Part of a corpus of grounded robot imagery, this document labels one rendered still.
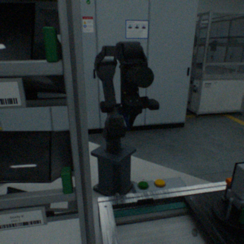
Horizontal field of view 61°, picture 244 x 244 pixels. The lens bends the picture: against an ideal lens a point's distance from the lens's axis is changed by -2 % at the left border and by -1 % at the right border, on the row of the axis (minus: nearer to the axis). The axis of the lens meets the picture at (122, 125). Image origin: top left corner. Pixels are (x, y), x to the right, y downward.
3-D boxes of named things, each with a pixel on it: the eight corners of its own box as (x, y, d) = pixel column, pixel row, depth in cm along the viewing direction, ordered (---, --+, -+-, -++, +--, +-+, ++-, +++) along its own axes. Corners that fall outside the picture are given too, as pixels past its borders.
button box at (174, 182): (132, 193, 87) (132, 181, 85) (178, 187, 91) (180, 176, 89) (136, 205, 81) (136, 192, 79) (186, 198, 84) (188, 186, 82)
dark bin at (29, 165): (37, 161, 57) (38, 134, 57) (85, 161, 57) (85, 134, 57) (-41, 183, 29) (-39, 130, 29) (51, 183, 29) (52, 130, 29)
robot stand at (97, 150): (111, 175, 107) (110, 139, 99) (136, 185, 99) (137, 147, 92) (92, 189, 96) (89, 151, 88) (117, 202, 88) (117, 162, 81)
